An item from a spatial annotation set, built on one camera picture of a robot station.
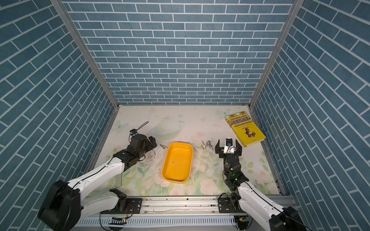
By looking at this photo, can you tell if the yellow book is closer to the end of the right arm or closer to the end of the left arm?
the end of the right arm

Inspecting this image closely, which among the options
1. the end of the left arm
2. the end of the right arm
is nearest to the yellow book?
the end of the right arm

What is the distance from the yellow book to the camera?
98 cm
